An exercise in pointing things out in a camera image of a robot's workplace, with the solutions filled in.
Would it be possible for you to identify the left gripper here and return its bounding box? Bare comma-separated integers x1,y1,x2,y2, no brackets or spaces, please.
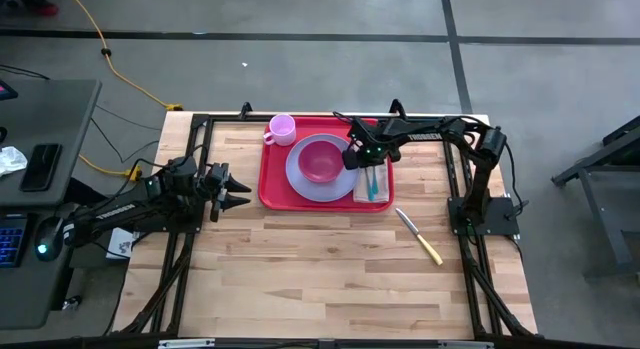
198,161,253,224

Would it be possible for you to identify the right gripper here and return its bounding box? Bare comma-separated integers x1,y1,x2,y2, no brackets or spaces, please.
341,117,401,172

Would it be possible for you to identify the beige cloth napkin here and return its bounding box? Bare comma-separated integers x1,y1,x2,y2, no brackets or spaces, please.
352,158,392,204

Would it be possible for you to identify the magenta plastic bowl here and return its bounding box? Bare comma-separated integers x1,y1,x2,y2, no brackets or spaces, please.
297,139,347,185

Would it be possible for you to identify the lilac plastic plate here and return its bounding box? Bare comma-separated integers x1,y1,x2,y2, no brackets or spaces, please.
284,133,362,204

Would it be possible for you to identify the pink plastic mug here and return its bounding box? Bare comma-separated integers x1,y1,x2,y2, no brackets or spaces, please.
262,113,298,148

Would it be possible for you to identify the yellow-handled table knife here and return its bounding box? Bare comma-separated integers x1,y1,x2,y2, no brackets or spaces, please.
394,207,445,267

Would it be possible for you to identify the red plastic tray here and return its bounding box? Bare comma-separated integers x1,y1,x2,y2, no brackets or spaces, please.
257,115,396,214

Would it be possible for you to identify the white printed box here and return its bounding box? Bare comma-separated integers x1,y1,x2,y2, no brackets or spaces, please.
105,226,139,260

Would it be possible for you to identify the black computer mouse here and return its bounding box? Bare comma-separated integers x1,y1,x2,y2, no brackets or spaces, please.
32,215,67,264

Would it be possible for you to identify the black smartphone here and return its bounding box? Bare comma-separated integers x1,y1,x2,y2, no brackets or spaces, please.
18,142,64,193

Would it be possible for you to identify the grey computer desk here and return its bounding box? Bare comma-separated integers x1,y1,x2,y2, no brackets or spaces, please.
0,78,102,331

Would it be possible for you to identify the crumpled white tissue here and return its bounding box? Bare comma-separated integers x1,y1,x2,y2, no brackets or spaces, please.
0,145,29,178

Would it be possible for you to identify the backlit black keyboard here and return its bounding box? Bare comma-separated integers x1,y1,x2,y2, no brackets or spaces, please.
0,213,30,269

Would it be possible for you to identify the black metal floor stand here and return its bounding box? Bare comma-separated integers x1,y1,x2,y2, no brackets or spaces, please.
552,113,640,280

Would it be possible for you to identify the black metal table frame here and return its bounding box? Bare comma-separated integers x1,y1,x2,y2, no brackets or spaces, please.
112,111,539,349

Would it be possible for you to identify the short yellow power cable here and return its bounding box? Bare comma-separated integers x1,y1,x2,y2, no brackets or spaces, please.
77,153,145,184

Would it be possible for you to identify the long yellow extension cable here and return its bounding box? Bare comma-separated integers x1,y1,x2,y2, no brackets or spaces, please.
63,0,184,113

